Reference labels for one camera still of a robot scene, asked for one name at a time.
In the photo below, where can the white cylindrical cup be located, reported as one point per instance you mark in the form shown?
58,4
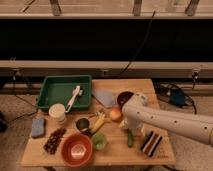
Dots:
57,112

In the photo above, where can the dark metal measuring cup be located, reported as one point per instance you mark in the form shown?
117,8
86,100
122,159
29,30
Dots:
83,125

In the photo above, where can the orange peach fruit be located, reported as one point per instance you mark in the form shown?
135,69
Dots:
115,114

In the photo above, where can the green plastic tray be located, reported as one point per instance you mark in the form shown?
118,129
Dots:
59,89

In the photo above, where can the bunch of dark grapes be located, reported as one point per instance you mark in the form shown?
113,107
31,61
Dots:
54,140

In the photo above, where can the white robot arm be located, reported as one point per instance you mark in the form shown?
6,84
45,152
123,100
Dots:
135,109

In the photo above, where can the yellow corn cob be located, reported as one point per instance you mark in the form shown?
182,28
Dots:
97,125

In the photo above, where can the light blue cloth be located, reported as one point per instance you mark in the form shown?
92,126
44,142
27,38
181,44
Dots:
106,98

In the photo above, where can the white dish brush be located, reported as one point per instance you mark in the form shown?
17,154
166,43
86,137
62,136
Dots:
75,93

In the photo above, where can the green pepper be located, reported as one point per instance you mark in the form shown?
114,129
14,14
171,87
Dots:
130,138

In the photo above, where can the blue sponge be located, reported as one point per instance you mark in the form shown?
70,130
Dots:
38,127

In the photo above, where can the striped brown white block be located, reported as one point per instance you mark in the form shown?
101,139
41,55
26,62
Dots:
151,143

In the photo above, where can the dark purple bowl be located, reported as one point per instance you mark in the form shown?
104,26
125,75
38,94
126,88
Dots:
124,97

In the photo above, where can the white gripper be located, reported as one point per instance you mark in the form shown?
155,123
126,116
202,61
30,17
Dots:
135,126

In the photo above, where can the red bowl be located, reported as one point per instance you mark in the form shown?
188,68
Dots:
77,150

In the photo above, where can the blue power box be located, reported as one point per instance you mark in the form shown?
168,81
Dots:
177,97

